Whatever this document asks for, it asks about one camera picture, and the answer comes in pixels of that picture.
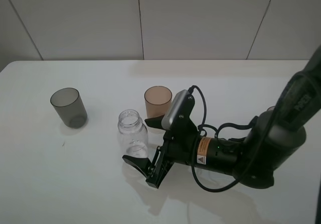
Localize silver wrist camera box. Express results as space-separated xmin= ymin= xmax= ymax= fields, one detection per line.
xmin=161 ymin=89 xmax=189 ymax=130

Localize brown translucent plastic cup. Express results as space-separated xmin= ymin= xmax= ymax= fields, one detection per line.
xmin=144 ymin=86 xmax=173 ymax=119

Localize mauve translucent plastic cup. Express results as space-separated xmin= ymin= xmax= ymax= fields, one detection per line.
xmin=267 ymin=106 xmax=275 ymax=111

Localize clear plastic water bottle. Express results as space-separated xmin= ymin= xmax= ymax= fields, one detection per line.
xmin=117 ymin=109 xmax=148 ymax=158

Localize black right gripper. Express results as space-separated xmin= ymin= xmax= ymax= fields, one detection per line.
xmin=122 ymin=95 xmax=201 ymax=189

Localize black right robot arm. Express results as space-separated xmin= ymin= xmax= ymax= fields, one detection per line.
xmin=122 ymin=49 xmax=320 ymax=189

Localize grey translucent plastic cup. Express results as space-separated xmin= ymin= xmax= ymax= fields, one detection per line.
xmin=50 ymin=87 xmax=88 ymax=129

